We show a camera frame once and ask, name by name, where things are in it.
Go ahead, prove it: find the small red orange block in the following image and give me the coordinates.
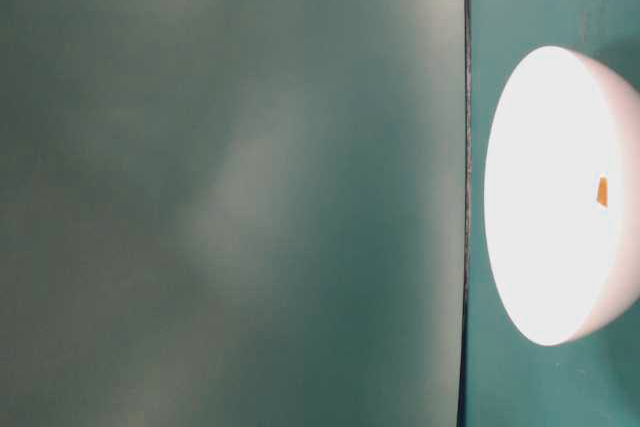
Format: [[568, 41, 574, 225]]
[[596, 176, 608, 207]]

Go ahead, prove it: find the white round bowl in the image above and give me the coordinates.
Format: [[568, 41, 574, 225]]
[[484, 46, 639, 346]]

